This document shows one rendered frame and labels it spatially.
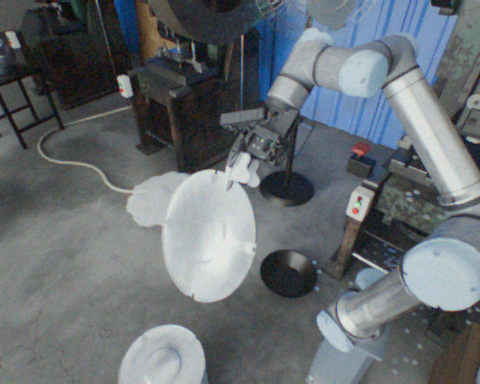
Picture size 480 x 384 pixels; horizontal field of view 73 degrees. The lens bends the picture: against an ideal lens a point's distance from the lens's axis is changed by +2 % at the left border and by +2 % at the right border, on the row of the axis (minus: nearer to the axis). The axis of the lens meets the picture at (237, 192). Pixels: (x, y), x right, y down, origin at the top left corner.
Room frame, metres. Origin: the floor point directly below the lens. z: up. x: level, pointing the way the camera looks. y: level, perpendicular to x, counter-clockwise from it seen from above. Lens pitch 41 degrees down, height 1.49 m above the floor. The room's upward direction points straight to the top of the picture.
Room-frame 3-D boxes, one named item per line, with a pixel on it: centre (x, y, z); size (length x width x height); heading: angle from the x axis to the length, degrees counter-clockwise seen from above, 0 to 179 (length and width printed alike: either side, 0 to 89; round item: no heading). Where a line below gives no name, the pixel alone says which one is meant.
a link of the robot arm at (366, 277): (0.54, -0.41, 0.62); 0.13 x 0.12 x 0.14; 129
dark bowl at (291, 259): (1.00, -0.27, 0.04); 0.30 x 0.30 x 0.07
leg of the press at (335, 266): (1.37, -0.81, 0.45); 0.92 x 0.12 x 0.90; 138
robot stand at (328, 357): (0.54, -0.41, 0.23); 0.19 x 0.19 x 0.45; 59
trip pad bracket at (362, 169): (1.12, -0.53, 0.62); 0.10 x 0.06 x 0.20; 48
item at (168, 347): (0.45, 0.26, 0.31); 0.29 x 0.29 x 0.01
